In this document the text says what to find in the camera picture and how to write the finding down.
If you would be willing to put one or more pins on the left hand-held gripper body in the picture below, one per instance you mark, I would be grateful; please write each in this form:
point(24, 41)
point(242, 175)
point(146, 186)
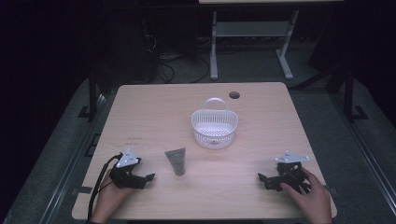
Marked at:
point(127, 159)

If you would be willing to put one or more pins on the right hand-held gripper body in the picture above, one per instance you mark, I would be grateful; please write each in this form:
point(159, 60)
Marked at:
point(292, 174)

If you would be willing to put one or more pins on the person's right hand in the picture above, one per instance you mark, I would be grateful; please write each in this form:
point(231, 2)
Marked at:
point(311, 199)

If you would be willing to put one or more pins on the person's left hand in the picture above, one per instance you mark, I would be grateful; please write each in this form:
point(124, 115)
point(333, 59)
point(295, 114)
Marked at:
point(109, 196)

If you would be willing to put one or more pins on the grey squeeze tube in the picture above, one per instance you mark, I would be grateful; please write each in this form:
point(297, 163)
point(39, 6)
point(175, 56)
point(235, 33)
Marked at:
point(177, 160)

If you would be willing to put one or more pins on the white plastic basket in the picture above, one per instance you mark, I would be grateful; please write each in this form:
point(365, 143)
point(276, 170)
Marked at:
point(214, 127)

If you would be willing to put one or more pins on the black metal stand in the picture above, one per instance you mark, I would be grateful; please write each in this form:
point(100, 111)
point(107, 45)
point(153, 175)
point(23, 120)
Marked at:
point(349, 96)
point(92, 93)

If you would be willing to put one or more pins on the white metal desk frame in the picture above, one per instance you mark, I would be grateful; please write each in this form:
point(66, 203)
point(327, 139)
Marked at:
point(252, 29)

